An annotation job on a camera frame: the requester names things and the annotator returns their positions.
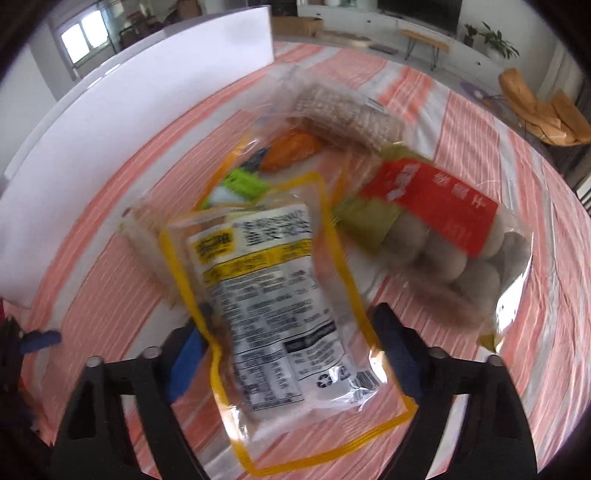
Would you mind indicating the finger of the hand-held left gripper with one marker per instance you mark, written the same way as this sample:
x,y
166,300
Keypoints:
x,y
41,340

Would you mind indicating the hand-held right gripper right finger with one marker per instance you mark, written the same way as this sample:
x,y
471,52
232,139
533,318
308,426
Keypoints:
x,y
397,350

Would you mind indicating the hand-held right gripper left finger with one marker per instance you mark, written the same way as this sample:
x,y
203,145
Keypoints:
x,y
184,364

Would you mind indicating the yellow-edged clear packet white label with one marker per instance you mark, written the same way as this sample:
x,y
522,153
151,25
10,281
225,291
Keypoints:
x,y
268,286

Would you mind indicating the red label packet round balls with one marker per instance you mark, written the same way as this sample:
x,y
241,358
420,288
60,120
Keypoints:
x,y
438,207

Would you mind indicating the yellow snack packet green label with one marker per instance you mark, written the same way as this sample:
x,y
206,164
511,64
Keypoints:
x,y
286,150

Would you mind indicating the clear packet grain bars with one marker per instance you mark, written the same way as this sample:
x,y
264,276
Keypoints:
x,y
341,115

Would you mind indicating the orange striped tablecloth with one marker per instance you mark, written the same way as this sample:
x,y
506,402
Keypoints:
x,y
115,286

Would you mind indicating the white foam board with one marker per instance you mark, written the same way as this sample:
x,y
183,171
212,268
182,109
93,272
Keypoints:
x,y
115,115

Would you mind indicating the purple floor mat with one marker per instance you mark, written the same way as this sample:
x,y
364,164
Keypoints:
x,y
480,92

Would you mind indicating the orange lounge chair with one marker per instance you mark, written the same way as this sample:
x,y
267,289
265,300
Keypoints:
x,y
540,110

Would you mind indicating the small wooden bench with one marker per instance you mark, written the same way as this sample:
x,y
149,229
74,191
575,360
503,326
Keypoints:
x,y
425,40

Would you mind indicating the round wooden tray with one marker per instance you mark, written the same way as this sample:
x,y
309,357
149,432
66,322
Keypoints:
x,y
348,41

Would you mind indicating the small potted plant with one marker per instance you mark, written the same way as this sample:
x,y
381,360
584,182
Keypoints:
x,y
470,34

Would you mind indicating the large potted plant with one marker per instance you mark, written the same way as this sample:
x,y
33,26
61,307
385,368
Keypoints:
x,y
496,41

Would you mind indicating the white television cabinet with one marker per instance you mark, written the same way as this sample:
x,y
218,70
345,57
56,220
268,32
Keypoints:
x,y
351,21

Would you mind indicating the black television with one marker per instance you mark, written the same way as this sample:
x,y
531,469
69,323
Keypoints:
x,y
420,14

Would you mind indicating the cardboard box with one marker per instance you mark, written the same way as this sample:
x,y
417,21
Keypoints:
x,y
298,26

